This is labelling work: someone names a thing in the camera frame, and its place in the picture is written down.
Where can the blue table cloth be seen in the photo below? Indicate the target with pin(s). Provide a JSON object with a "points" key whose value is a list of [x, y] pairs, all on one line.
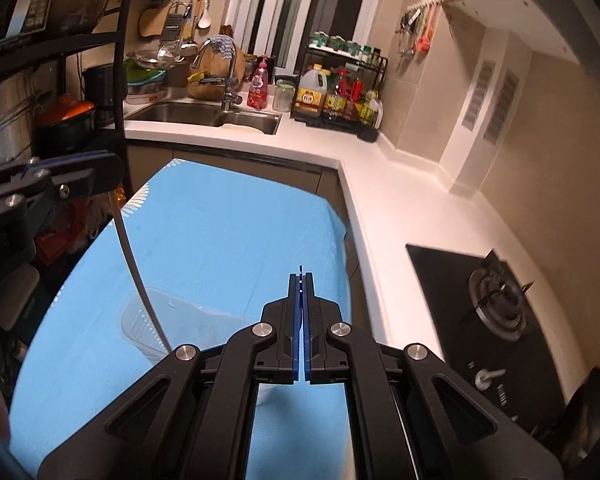
{"points": [[211, 237]]}

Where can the hanging utensils on rail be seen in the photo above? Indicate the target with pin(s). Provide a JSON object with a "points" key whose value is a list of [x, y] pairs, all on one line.
{"points": [[416, 28]]}

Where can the glass jar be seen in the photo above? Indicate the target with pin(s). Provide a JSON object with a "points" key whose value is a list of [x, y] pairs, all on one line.
{"points": [[283, 95]]}

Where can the black storage shelf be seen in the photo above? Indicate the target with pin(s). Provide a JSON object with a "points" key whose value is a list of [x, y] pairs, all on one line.
{"points": [[33, 49]]}

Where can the black condiment rack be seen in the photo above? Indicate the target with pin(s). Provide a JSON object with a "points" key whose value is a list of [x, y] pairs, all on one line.
{"points": [[353, 101]]}

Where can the chrome kitchen faucet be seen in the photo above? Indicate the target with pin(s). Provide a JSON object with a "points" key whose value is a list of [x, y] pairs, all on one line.
{"points": [[220, 70]]}

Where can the white hanging ladle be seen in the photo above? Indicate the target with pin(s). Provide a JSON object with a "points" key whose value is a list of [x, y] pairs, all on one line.
{"points": [[205, 20]]}

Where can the metal box grater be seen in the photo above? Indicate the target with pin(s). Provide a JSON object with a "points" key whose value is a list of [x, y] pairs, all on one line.
{"points": [[176, 15]]}

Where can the steel kitchen sink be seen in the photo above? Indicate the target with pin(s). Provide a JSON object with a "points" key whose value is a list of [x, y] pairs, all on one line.
{"points": [[207, 115]]}

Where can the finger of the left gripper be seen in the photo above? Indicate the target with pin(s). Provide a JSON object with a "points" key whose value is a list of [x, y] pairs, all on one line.
{"points": [[105, 163], [20, 186]]}

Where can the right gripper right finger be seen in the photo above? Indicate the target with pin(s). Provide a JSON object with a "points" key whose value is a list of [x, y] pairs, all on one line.
{"points": [[410, 415]]}

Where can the red dish soap bottle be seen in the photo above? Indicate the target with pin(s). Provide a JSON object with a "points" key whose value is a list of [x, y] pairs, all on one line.
{"points": [[258, 90]]}

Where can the black wok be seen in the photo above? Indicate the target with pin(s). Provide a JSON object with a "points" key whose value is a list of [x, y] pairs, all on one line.
{"points": [[582, 423]]}

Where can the orange pot lid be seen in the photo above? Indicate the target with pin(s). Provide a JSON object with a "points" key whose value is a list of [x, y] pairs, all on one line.
{"points": [[63, 109]]}

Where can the window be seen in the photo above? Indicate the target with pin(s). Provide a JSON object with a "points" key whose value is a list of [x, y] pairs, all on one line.
{"points": [[281, 29]]}

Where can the wooden cutting board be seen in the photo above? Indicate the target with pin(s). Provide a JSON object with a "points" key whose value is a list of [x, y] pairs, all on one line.
{"points": [[215, 75]]}

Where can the yellow oil jug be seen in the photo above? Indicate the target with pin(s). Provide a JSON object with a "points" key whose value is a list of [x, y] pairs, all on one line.
{"points": [[311, 92]]}

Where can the stacked steel pots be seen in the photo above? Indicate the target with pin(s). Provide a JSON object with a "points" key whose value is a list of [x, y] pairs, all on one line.
{"points": [[17, 102]]}

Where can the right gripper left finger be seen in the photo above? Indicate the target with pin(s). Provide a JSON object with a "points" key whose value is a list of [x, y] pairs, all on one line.
{"points": [[191, 415]]}

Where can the black gas stove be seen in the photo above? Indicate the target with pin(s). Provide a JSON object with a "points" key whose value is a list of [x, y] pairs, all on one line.
{"points": [[489, 334]]}

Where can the clear plastic utensil holder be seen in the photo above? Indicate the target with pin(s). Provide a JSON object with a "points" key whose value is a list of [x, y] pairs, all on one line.
{"points": [[181, 322]]}

